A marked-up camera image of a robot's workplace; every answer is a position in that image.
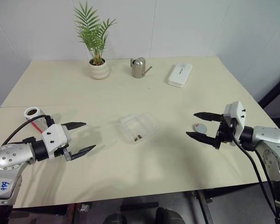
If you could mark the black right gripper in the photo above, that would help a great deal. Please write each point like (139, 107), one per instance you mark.
(225, 135)

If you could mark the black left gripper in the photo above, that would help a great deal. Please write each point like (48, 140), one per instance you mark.
(59, 152)

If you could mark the grey can lid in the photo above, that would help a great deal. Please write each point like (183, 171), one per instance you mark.
(200, 128)

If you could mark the white red cylindrical can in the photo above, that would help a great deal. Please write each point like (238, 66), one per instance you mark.
(38, 121)

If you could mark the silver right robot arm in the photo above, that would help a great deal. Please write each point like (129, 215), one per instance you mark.
(268, 137)

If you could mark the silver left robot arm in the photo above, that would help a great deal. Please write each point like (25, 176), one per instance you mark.
(9, 156)

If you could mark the clear plastic container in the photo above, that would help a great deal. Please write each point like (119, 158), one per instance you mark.
(140, 126)

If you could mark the white oblong case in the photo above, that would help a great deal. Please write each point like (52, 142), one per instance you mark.
(179, 74)

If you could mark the cream ribbed plant pot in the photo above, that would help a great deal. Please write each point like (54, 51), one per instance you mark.
(98, 72)

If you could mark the dark rounded shape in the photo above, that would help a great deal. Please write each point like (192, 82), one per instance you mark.
(170, 215)
(115, 219)

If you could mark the steel watering can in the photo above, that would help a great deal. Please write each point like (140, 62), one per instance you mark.
(138, 68)

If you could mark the green palm plant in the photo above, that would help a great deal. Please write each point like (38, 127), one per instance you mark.
(93, 37)

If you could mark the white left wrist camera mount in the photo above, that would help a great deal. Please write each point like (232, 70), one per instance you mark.
(53, 135)

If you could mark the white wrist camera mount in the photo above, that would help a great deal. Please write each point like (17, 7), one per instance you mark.
(53, 135)
(238, 114)

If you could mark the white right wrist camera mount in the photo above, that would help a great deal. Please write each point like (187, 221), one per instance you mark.
(238, 114)

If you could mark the brown table frame leg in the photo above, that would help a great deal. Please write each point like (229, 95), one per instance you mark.
(73, 214)

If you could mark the black table frame leg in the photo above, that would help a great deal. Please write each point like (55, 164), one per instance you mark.
(204, 207)

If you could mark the black slanted post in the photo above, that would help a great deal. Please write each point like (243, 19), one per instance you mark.
(277, 91)

